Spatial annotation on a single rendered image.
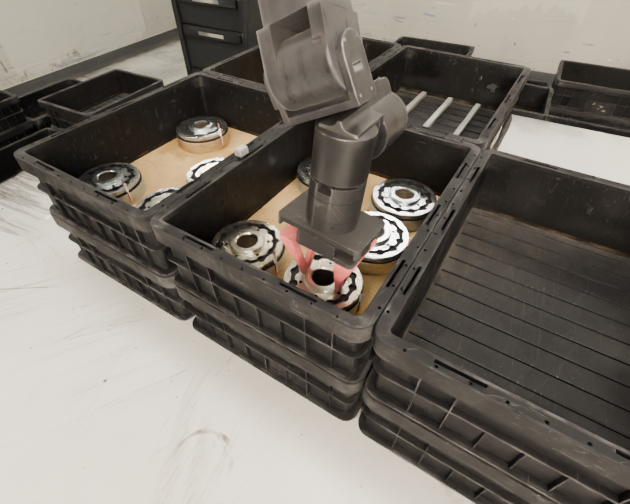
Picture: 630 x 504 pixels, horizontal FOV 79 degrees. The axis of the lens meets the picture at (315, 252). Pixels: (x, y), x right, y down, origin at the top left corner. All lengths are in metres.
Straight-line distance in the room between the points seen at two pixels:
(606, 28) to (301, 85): 3.52
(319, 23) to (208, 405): 0.48
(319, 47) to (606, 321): 0.47
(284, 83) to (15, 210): 0.82
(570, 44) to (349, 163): 3.51
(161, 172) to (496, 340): 0.62
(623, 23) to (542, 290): 3.30
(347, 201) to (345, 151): 0.05
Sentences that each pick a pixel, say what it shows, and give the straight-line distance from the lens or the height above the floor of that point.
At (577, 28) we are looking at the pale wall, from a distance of 3.78.
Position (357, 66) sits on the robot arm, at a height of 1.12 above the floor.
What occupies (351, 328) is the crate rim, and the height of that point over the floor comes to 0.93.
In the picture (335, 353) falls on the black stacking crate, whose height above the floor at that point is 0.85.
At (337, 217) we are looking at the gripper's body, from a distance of 0.38.
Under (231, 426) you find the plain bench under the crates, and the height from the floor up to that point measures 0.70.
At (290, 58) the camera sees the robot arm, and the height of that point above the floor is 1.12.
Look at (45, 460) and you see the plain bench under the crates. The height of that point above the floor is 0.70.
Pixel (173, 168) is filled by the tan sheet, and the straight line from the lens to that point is 0.79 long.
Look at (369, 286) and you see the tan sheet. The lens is 0.52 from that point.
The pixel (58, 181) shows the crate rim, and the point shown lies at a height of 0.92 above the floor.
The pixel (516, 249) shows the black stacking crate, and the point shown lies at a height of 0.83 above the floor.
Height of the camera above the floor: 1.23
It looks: 45 degrees down
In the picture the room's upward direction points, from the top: straight up
